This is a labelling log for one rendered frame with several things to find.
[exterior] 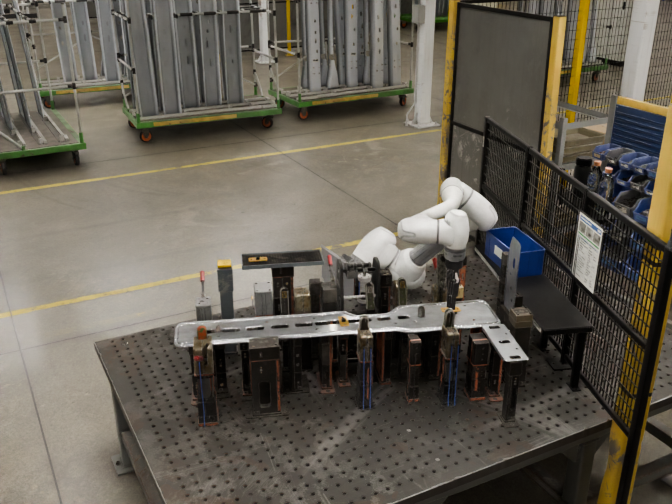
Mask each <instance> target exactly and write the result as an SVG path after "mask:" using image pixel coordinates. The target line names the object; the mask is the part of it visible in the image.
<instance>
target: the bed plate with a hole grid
mask: <svg viewBox="0 0 672 504"><path fill-rule="evenodd" d="M466 256H467V268H466V281H465V294H464V301H467V300H484V301H486V302H487V303H488V304H489V305H490V307H491V308H492V310H493V311H494V312H495V314H496V310H497V300H498V298H499V297H498V292H499V282H500V281H499V280H498V279H497V278H496V276H495V275H494V274H493V273H492V271H491V270H490V269H489V268H488V266H487V265H486V264H485V263H484V261H483V260H482V259H481V258H480V256H476V255H475V254H470V255H466ZM425 273H426V276H425V280H424V282H423V283H422V284H421V286H419V287H418V288H416V289H412V290H411V289H408V290H407V305H412V304H425V303H431V288H432V285H433V284H437V276H436V271H435V269H434V265H433V263H432V264H428V265H426V269H425ZM195 321H196V319H192V320H187V321H183V322H195ZM183 322H178V323H176V324H170V325H166V326H161V327H157V328H153V329H149V330H144V331H140V332H136V333H131V334H127V335H123V336H118V337H115V338H110V339H105V340H101V341H97V342H94V347H95V351H96V353H97V355H98V357H99V360H100V362H101V364H102V367H103V369H104V371H105V373H106V376H107V378H108V380H109V383H110V385H111V387H112V389H113V392H114V394H115V396H116V399H117V401H118V403H119V405H120V408H121V410H122V412H123V414H124V417H125V419H126V421H127V424H128V426H129V428H130V430H131V433H132V435H133V437H134V440H135V442H136V444H137V446H138V449H139V451H140V453H141V456H142V458H143V460H144V462H145V465H146V467H147V469H148V472H149V474H150V476H151V478H152V481H153V483H154V485H155V488H156V490H157V492H158V494H159V497H160V499H161V501H162V504H415V503H417V502H420V501H423V500H425V499H428V498H430V497H433V496H435V495H438V494H441V493H443V492H446V491H448V490H451V489H453V488H456V487H458V486H461V485H464V484H466V483H469V482H471V481H474V480H476V479H479V478H482V477H484V476H487V475H489V474H492V473H494V472H497V471H499V470H502V469H505V468H507V467H510V466H512V465H515V464H517V463H520V462H523V461H525V460H528V459H530V458H533V457H535V456H538V455H540V454H543V453H546V452H548V451H551V450H553V449H556V448H558V447H561V446H564V445H566V444H569V443H571V442H574V441H576V440H579V439H581V438H584V437H587V436H589V435H592V434H594V433H597V432H599V431H602V430H605V429H607V428H610V427H611V425H612V418H611V416H610V415H609V414H608V413H607V411H606V410H605V409H604V408H603V407H602V405H601V404H600V403H599V402H598V400H597V399H596V398H595V397H594V395H593V394H592V393H591V392H590V390H589V389H588V388H587V387H586V385H585V384H584V383H583V382H582V380H581V379H580V378H579V384H578V386H579V388H580V389H581V391H577V392H573V391H572V390H571V389H570V388H569V386H568V385H567V384H566V382H570V378H571V371H572V369H571V370H559V371H554V370H553V369H552V368H551V366H550V365H549V364H548V362H547V361H546V358H552V357H561V354H560V353H559V352H558V350H557V349H556V348H555V347H554V345H553V344H552V343H551V342H550V341H549V339H548V344H547V347H548V348H549V349H550V351H543V352H542V351H541V350H540V348H539V347H538V346H537V343H540V336H541V333H540V332H539V331H538V329H537V328H536V327H535V325H534V324H533V325H532V327H531V334H530V342H529V351H528V358H529V360H527V364H526V365H527V367H526V376H525V381H523V382H524V383H525V387H521V388H518V395H517V403H516V412H515V416H514V417H515V418H516V420H517V421H518V423H519V425H520V426H519V427H515V428H504V426H503V424H502V422H501V421H500V419H499V417H498V415H497V414H496V412H497V411H502V405H503V401H500V402H490V401H489V400H488V398H487V396H486V394H485V397H486V398H485V399H486V400H482V402H481V401H479V402H476V401H469V399H468V397H466V396H464V395H465V394H466V393H465V394H463V391H461V390H462V389H464V387H465V382H466V380H465V379H466V371H468V364H467V361H468V358H467V350H468V343H469V334H470V330H471V329H462V333H461V347H460V353H458V355H459V356H458V357H459V359H458V367H457V363H456V367H457V382H456V395H455V401H456V405H455V406H448V407H445V408H440V407H439V406H438V405H439V404H440V400H439V398H438V397H437V395H435V393H437V391H438V380H435V381H429V380H428V378H427V375H426V373H425V371H424V374H425V377H419V378H418V386H419V399H420V400H422V401H423V402H422V404H421V405H420V402H414V403H412V402H410V403H408V401H406V400H405V399H404V398H403V395H402V394H403V393H401V392H405V391H406V380H407V377H408V361H407V377H406V378H400V375H399V373H398V371H397V369H398V360H397V359H392V357H391V378H390V380H391V384H389V385H380V383H379V380H378V377H377V374H376V372H375V369H376V361H373V362H374V365H373V387H372V400H373V401H372V402H375V403H374V404H376V405H375V407H376V408H375V409H373V410H362V409H358V407H356V405H355V404H354V403H355V402H354V400H352V399H353V397H352V396H355V395H356V376H357V368H358V362H352V363H348V367H347V373H348V377H349V380H350V383H351V387H341V388H340V387H339V386H338V382H337V378H336V375H335V371H337V370H338V364H336V365H334V364H332V380H333V384H334V388H335V392H336V393H334V394H321V393H320V388H319V384H318V380H317V375H316V372H318V371H319V360H314V361H313V360H312V361H313V364H312V365H313V370H312V371H309V372H307V370H306V371H304V372H303V371H302V375H307V378H308V383H309V387H310V392H309V393H299V394H285V391H284V385H283V379H282V387H283V394H280V400H281V402H285V401H286V402H288V408H289V415H288V416H277V417H266V418H255V419H246V417H245V405H251V404H253V401H243V402H242V401H241V385H240V379H241V378H243V377H242V360H241V350H240V343H237V344H238V354H230V355H225V360H226V375H227V383H229V384H230V398H223V399H217V407H218V409H220V410H221V411H220V412H222V416H221V418H219V417H220V416H219V415H218V423H219V424H220V426H209V427H207V426H206V427H205V428H202V427H200V428H199V430H197V429H198V428H196V426H197V424H198V418H199V417H197V415H198V406H192V405H191V398H192V372H191V361H190V355H189V351H188V347H185V348H180V347H176V346H175V345H174V337H175V328H176V326H177V325H178V324H180V323H183ZM314 364H315V365H314ZM671 403H672V333H671V332H670V331H669V330H667V329H665V334H664V339H663V343H662V348H661V353H660V358H659V363H658V368H657V373H656V378H655V383H654V388H653V393H652V398H651V403H650V407H649V412H651V411H653V410H656V409H658V408H661V407H663V406H666V405H669V404H671Z"/></svg>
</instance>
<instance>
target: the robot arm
mask: <svg viewBox="0 0 672 504"><path fill-rule="evenodd" d="M440 195H441V198H442V200H443V203H441V204H439V205H436V206H434V207H432V208H430V209H428V210H425V211H423V212H421V213H420V214H417V215H415V216H412V217H411V218H405V219H403V220H401V221H400V222H399V224H398V236H399V238H400V239H401V240H403V241H405V242H408V243H414V244H419V245H418V246H416V247H415V248H407V249H405V250H402V251H400V250H399V249H398V248H397V247H396V246H395V244H396V238H395V235H394V234H393V233H392V232H390V231H389V230H387V229H385V228H383V227H378V228H376V229H374V230H372V231H371V232H369V233H368V234H367V235H366V236H365V237H364V238H363V239H362V241H361V242H360V243H359V245H358V246H357V247H356V249H355V251H354V252H353V254H352V255H351V256H348V255H346V254H345V253H344V254H343V255H342V256H340V257H342V258H343V259H345V260H346V261H347V262H349V263H352V262H354V263H361V262H364V263H368V262H371V264H372V265H373V257H378V259H379V261H380V269H386V268H389V269H390V271H391V273H392V281H394V280H398V279H399V278H400V277H403V278H405V279H406V285H407V287H408V289H411V290H412V289H416V288H418V287H419V286H421V284H422V283H423V282H424V280H425V276H426V273H425V269H426V263H427V262H428V261H429V260H430V259H432V258H433V257H434V256H436V255H437V253H439V252H441V251H442V250H443V249H444V257H445V267H446V271H447V281H446V289H448V290H447V292H448V293H447V306H446V307H447V308H452V309H453V310H455V305H456V297H458V291H459V284H460V281H461V279H460V278H458V276H459V272H458V270H459V269H461V268H462V267H463V260H464V259H465V254H466V244H467V242H468V238H469V232H470V231H474V230H480V231H488V230H490V229H491V228H492V227H493V226H494V225H495V224H496V222H497V220H498V216H497V212H496V210H495V209H494V207H493V206H492V205H491V203H490V202H488V201H487V200H486V199H485V198H484V197H483V196H482V195H480V194H479V193H478V192H476V191H474V190H473V189H472V188H470V187H469V186H467V185H466V184H464V183H463V182H461V181H460V180H459V179H457V178H454V177H451V178H448V179H446V180H445V181H444V182H443V183H442V185H441V187H440ZM444 216H445V219H439V218H441V217H444ZM437 219H438V220H437ZM372 265H371V267H372ZM371 267H366V268H371Z"/></svg>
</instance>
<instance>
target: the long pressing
mask: <svg viewBox="0 0 672 504"><path fill-rule="evenodd" d="M421 305H422V306H424V308H425V317H422V318H421V317H418V316H417V313H418V307H419V306H421ZM464 305H465V306H464ZM446 306H447V302H439V303H425V304H412V305H400V306H397V307H395V308H394V309H393V310H391V311H390V312H388V313H381V314H367V316H368V319H371V321H370V322H368V323H369V324H368V327H369V328H370V330H371V333H379V332H392V331H395V332H403V333H420V332H433V331H442V325H443V319H444V312H442V311H441V308H444V307H446ZM455 307H459V308H460V309H461V311H459V312H457V314H455V312H454V319H453V324H454V325H455V327H456V329H457V330H458V329H471V328H482V325H491V324H501V321H500V319H499V318H498V317H497V315H496V314H495V312H494V311H493V310H492V308H491V307H490V305H489V304H488V303H487V302H486V301H484V300H467V301H456V305H455ZM339 316H347V319H348V320H358V319H359V317H360V315H355V314H351V313H348V312H346V311H332V312H318V313H305V314H291V315H277V316H264V317H250V318H236V319H222V320H209V321H195V322H183V323H180V324H178V325H177V326H176V328H175V337H174V345H175V346H176V347H180V348H185V347H193V338H194V337H196V336H197V337H198V335H197V327H198V326H200V325H204V326H206V329H207V331H211V330H214V332H215V333H211V334H207V336H211V337H212V345H224V344H237V343H249V342H248V339H252V338H265V337H278V339H279V340H289V339H302V338H314V337H327V336H340V335H353V334H357V328H359V322H357V323H349V326H342V327H341V326H340V324H331V325H316V324H315V323H318V322H331V321H339V319H338V317H339ZM399 316H409V319H398V317H399ZM385 317H389V318H390V320H384V321H379V320H378V318H385ZM313 318H315V319H313ZM414 321H416V322H414ZM305 323H312V326H304V327H296V326H295V325H296V324H305ZM395 323H397V324H395ZM218 325H219V326H220V328H221V330H222V331H223V330H225V329H240V331H238V332H222V331H221V332H216V326H218ZM278 325H288V328H278V329H272V328H271V326H278ZM251 327H264V329H263V330H251V331H248V330H247V328H251ZM316 329H317V330H316ZM218 336H219V337H218Z"/></svg>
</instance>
